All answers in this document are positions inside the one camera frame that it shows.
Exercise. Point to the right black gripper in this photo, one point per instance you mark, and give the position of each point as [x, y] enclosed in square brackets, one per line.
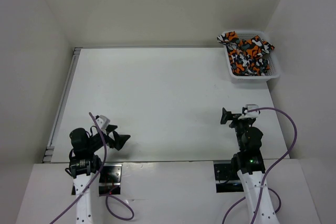
[224, 116]

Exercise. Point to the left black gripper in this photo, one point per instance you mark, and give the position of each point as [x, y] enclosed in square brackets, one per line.
[119, 139]

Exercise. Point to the orange camouflage shorts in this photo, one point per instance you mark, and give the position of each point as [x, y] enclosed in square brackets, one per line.
[246, 57]

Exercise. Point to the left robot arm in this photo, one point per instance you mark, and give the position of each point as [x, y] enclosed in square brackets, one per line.
[88, 205]

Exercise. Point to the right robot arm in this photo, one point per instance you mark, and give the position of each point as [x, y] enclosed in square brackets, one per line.
[249, 166]

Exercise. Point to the white plastic basket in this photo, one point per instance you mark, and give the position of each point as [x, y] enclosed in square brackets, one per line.
[274, 71]

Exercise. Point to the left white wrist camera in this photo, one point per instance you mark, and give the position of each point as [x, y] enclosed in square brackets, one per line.
[102, 122]

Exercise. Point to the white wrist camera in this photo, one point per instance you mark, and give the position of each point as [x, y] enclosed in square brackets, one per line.
[249, 111]
[102, 122]

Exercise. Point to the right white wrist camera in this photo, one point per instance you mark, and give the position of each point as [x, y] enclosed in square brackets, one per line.
[249, 111]

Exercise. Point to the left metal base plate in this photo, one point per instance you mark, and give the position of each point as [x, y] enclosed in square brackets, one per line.
[109, 179]

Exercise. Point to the metal base plate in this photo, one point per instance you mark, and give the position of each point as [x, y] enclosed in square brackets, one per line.
[226, 180]
[109, 179]

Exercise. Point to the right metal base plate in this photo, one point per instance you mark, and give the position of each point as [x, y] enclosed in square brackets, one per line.
[226, 180]

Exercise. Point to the aluminium table edge rail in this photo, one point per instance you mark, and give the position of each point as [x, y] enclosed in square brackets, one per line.
[48, 153]

